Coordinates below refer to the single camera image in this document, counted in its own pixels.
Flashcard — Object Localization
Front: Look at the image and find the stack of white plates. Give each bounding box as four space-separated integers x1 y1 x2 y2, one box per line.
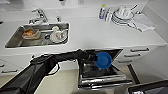
110 7 136 28

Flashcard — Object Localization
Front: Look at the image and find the white base cabinet door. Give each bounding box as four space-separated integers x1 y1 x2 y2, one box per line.
54 56 81 72
0 53 38 76

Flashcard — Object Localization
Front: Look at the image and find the white plate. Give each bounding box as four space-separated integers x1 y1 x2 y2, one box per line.
49 29 68 44

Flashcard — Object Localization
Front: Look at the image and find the white wall outlet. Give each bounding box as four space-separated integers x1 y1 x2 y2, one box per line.
78 0 85 5

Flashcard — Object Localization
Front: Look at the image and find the clear small bottle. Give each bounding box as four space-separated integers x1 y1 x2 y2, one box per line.
104 9 112 22

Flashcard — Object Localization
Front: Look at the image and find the stainless steel sink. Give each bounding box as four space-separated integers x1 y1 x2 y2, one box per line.
4 22 71 49

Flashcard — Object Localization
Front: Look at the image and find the blue plastic bowl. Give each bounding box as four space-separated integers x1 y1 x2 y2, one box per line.
94 51 113 70

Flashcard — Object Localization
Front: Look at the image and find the chrome faucet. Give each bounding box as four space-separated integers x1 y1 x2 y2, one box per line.
28 7 49 25

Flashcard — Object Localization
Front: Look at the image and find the small metal sink fitting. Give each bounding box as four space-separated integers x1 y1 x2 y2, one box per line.
56 15 62 23

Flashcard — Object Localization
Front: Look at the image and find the white drawer front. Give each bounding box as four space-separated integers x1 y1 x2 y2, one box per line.
114 54 148 65
120 45 153 57

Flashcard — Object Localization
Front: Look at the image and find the brown bowl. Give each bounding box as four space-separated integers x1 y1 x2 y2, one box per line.
21 28 42 40

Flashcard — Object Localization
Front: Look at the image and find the stainless steel dishwasher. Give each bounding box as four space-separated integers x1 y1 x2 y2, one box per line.
77 48 134 90

